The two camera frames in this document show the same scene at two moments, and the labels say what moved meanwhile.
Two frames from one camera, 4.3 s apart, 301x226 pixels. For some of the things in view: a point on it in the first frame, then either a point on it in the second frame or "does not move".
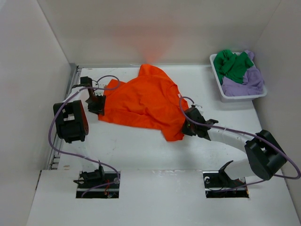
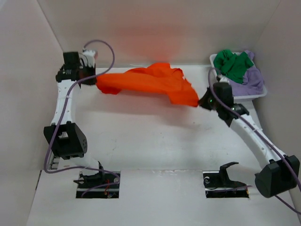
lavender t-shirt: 253,83 does not move
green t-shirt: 231,66 does not move
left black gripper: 100,108 → 91,82
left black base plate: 98,184 does not move
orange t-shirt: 150,100 → 161,79
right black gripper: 185,130 → 202,101
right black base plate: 218,185 does not move
